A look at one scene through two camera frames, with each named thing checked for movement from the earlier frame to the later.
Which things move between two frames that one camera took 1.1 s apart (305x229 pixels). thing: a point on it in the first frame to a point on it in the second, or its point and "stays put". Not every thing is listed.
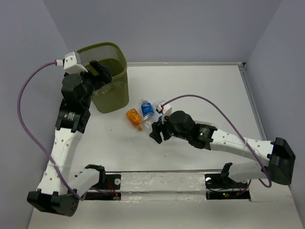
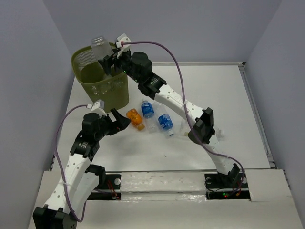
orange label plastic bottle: (134, 118) stays put
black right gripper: (157, 127) to (107, 61)
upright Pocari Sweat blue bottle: (147, 108) stays put
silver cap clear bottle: (146, 122) to (101, 48)
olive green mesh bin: (113, 96) stays put
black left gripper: (104, 77) to (121, 122)
